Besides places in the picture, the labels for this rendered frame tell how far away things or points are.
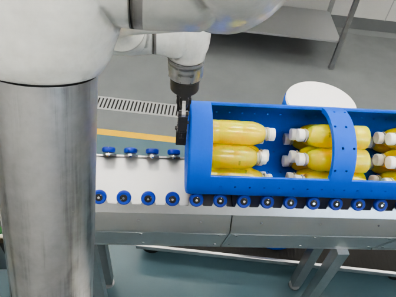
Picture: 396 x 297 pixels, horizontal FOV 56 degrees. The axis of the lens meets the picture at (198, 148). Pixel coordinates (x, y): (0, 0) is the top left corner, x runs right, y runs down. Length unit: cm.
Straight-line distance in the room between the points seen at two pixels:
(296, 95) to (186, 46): 77
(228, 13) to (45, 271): 33
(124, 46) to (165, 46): 9
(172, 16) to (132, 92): 289
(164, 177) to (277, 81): 237
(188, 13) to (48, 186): 21
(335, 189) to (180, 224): 49
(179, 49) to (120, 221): 62
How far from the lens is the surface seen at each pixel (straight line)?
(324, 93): 160
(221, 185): 108
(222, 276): 214
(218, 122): 109
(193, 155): 102
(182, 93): 95
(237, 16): 30
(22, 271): 47
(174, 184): 127
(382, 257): 232
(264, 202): 122
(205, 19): 31
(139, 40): 83
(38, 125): 35
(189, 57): 88
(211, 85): 330
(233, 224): 126
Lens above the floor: 191
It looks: 45 degrees down
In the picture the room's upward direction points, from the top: 6 degrees clockwise
